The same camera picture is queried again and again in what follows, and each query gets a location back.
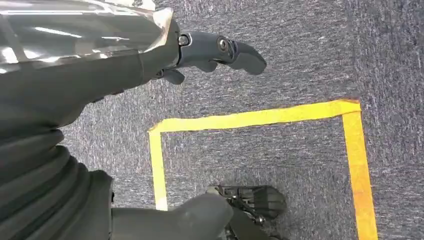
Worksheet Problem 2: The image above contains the black robot foot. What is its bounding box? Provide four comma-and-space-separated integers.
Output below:
205, 184, 288, 240

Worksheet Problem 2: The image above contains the yellow floor tape marking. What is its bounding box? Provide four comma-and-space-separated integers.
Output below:
148, 98, 379, 240

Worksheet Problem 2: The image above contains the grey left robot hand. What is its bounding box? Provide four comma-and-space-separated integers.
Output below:
0, 0, 268, 240

